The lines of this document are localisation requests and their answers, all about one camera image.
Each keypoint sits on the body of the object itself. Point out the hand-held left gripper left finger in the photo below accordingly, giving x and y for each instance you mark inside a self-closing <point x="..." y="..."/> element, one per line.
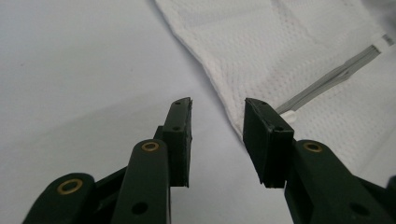
<point x="177" y="146"/>

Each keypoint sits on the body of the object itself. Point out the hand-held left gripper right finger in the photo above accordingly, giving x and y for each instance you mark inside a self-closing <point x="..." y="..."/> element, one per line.
<point x="267" y="149"/>

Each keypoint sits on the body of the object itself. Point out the white mesh zippered garment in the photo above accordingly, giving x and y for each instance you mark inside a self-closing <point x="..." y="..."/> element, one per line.
<point x="295" y="62"/>

